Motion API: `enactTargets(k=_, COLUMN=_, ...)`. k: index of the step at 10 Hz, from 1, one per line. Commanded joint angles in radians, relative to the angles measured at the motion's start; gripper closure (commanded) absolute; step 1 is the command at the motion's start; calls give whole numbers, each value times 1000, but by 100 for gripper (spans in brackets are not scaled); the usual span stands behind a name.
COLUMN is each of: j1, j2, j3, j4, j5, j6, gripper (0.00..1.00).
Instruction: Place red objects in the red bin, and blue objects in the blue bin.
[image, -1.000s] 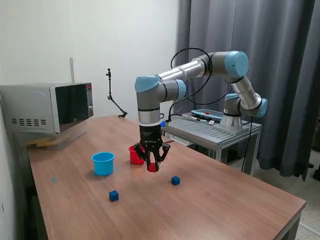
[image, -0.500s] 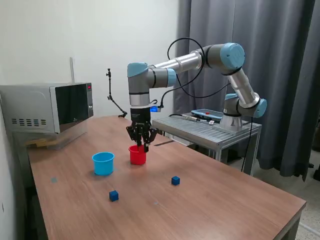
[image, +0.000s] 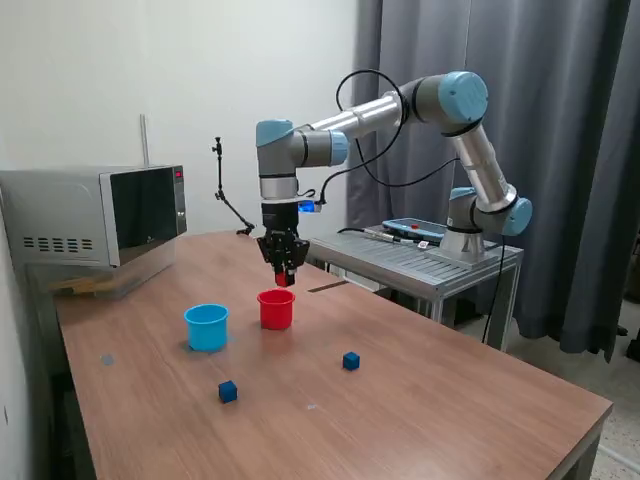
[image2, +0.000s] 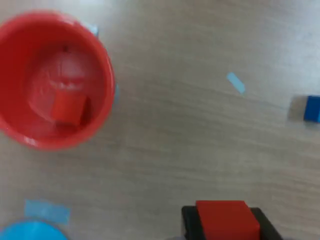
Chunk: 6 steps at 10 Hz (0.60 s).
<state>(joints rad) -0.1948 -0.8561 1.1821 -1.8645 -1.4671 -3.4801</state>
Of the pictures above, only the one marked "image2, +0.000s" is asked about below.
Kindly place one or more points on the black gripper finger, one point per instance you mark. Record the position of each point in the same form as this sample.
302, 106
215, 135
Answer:
267, 230
191, 222

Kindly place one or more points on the red cube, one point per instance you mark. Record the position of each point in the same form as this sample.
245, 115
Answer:
225, 220
67, 107

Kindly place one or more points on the blue cube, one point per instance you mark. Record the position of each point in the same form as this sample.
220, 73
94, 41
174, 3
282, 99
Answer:
312, 108

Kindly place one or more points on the blue plastic bin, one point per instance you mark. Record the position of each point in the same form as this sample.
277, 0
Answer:
30, 232

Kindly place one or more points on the light blue tape mark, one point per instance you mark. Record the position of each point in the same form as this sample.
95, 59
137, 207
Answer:
236, 83
117, 93
47, 211
94, 29

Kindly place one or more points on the red plastic cup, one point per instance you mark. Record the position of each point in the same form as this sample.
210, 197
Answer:
15, 75

